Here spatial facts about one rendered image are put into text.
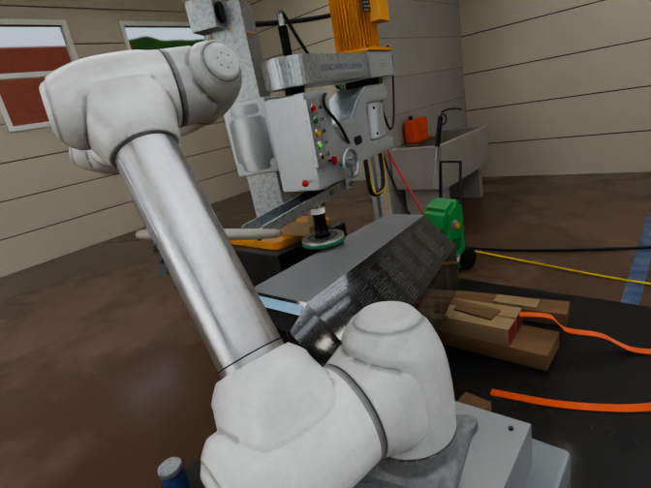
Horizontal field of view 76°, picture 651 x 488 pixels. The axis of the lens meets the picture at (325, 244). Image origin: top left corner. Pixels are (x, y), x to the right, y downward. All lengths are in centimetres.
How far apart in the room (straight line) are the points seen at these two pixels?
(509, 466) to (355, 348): 32
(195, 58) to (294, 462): 61
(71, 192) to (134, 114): 689
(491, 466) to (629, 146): 577
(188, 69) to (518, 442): 82
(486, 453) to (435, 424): 14
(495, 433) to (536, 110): 583
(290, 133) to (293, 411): 148
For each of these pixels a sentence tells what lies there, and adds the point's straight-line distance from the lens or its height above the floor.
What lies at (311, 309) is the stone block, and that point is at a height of 78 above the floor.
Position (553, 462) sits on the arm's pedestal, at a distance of 92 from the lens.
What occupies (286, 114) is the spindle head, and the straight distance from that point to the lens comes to 189.
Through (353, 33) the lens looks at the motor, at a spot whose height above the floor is 178.
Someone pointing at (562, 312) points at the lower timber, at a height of 9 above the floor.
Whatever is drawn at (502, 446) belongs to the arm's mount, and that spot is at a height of 89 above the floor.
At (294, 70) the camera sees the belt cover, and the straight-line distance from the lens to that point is 186.
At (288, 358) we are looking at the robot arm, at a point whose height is 116.
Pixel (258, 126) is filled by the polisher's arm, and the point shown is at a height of 141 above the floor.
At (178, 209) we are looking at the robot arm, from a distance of 64.
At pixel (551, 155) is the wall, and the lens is 649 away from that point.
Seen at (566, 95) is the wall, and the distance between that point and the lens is 636.
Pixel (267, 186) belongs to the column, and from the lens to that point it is 250.
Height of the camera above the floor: 146
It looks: 18 degrees down
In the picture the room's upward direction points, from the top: 11 degrees counter-clockwise
